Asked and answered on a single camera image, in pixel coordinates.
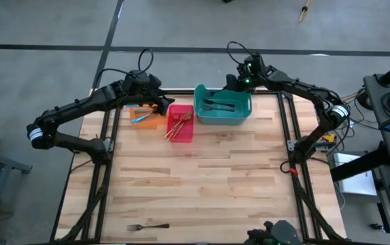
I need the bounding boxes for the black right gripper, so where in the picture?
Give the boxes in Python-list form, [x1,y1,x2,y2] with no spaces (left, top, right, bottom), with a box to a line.
[225,54,267,92]

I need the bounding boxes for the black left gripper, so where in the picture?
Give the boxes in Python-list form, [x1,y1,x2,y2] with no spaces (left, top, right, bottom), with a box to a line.
[123,69,176,107]

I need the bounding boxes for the orange plastic bin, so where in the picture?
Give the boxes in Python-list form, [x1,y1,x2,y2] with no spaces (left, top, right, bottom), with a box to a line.
[129,101,168,130]

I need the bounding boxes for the red-pink plastic bin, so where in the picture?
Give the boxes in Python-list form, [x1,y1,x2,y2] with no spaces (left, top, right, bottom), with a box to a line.
[166,104,195,144]

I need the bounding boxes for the teal plastic basket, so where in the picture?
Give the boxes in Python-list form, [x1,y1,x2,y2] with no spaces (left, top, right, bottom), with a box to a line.
[193,84,253,127]

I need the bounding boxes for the wooden stick black band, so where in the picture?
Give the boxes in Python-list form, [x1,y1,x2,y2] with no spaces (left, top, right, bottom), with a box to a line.
[297,0,315,25]

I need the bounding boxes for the yellow clamp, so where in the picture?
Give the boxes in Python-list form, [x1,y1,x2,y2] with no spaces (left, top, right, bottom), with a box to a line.
[320,133,338,151]

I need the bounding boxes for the grey equipment cart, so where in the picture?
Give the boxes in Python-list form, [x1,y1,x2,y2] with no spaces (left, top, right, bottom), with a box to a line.
[362,73,390,168]

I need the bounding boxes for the dark grey desk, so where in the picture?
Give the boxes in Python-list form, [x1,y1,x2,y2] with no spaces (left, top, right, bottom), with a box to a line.
[329,141,390,245]

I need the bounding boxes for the white box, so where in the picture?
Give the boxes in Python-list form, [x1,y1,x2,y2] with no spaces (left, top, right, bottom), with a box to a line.
[332,152,379,197]

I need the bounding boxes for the black aluminium table frame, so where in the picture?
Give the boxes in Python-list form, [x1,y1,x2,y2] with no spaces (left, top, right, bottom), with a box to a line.
[50,81,349,244]

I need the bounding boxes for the tangled floor cables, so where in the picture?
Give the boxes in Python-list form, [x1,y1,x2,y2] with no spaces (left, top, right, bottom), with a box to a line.
[336,88,381,140]

